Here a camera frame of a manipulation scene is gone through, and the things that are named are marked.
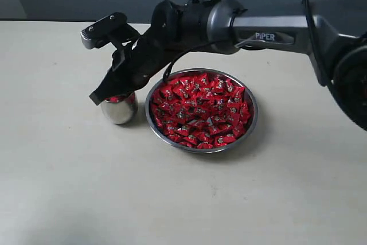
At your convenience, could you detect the pile of red wrapped candies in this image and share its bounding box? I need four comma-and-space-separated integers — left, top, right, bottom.
151, 73, 253, 150

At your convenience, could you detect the stainless steel bowl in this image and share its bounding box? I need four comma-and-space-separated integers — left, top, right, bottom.
145, 68, 259, 154

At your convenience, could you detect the stainless steel cup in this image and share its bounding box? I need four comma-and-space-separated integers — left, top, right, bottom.
101, 92, 138, 125

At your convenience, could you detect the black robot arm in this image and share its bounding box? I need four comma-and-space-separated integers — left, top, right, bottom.
81, 0, 366, 129

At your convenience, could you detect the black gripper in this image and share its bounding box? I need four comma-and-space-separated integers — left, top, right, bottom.
89, 31, 185, 106

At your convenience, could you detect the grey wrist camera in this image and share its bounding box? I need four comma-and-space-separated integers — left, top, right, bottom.
80, 12, 140, 50

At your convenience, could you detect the black cable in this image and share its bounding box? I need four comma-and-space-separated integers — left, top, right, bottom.
162, 0, 336, 88

